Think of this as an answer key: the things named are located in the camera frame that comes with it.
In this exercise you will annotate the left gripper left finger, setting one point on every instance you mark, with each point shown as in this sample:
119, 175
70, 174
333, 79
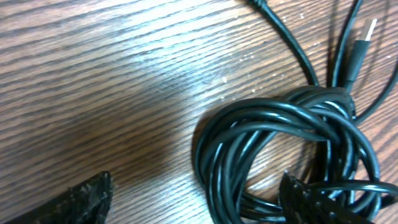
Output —
86, 203

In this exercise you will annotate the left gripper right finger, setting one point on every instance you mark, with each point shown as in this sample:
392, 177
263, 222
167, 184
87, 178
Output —
302, 203

